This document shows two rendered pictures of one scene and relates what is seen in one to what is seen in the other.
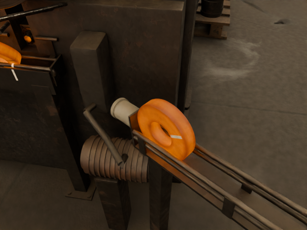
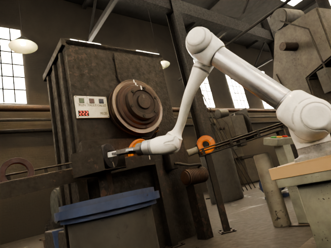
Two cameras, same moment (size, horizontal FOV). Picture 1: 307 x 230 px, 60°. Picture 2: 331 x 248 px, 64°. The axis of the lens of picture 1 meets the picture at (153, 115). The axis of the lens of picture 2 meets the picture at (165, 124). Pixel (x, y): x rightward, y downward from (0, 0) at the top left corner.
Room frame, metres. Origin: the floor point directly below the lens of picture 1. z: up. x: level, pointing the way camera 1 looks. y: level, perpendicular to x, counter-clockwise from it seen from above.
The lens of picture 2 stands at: (-0.85, 1.83, 0.41)
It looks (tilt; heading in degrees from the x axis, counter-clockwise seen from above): 14 degrees up; 312
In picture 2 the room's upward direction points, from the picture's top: 12 degrees counter-clockwise
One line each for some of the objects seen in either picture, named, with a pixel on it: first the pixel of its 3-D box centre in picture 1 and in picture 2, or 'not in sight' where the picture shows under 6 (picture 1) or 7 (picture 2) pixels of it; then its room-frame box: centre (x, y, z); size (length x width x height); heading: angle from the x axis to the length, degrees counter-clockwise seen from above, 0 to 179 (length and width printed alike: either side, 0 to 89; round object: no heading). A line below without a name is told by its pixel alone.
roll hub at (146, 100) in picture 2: not in sight; (143, 102); (0.59, 0.43, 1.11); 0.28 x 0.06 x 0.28; 80
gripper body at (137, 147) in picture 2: not in sight; (136, 149); (0.32, 0.82, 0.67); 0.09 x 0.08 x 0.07; 25
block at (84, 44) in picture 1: (95, 73); (169, 155); (0.66, 0.18, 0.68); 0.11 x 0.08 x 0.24; 170
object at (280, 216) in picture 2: not in sight; (271, 188); (0.01, -0.12, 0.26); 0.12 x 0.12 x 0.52
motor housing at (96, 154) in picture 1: (124, 190); (200, 201); (0.49, 0.11, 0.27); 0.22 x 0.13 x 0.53; 80
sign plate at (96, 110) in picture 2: not in sight; (92, 107); (0.85, 0.73, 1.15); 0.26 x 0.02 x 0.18; 80
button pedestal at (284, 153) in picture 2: not in sight; (292, 177); (-0.16, -0.14, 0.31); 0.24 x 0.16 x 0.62; 80
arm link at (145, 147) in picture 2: not in sight; (148, 147); (0.25, 0.79, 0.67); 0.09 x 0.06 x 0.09; 115
